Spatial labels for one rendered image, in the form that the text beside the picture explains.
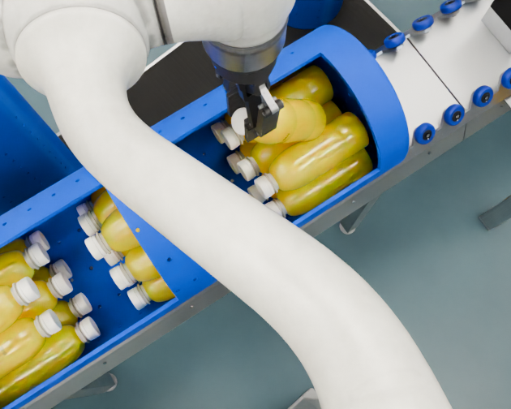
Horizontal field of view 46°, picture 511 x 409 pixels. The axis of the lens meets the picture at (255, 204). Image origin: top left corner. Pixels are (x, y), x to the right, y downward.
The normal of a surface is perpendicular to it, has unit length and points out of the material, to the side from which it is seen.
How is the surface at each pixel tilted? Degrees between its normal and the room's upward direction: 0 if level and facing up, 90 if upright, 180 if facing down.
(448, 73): 0
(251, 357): 0
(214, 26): 89
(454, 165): 0
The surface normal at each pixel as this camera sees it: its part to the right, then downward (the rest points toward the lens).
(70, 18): 0.18, 0.36
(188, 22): 0.14, 0.90
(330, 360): -0.64, -0.14
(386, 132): 0.40, 0.42
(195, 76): 0.00, -0.25
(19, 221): -0.30, -0.69
